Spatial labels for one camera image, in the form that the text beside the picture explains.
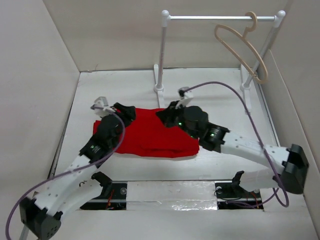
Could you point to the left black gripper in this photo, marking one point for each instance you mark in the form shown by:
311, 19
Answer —
127, 114

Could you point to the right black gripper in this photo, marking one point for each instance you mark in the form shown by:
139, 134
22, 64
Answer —
166, 116

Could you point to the red trousers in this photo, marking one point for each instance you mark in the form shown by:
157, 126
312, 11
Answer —
145, 137

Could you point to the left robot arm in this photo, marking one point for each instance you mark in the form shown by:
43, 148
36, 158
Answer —
81, 181

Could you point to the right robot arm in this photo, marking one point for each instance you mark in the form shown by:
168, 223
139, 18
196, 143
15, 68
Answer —
285, 167

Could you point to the white clothes rack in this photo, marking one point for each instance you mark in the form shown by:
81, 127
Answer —
258, 72

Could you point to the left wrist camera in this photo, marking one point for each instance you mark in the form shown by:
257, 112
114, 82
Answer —
101, 102

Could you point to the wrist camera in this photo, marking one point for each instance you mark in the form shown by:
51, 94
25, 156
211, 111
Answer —
101, 102
186, 96

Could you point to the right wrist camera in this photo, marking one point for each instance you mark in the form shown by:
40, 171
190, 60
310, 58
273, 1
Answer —
186, 96

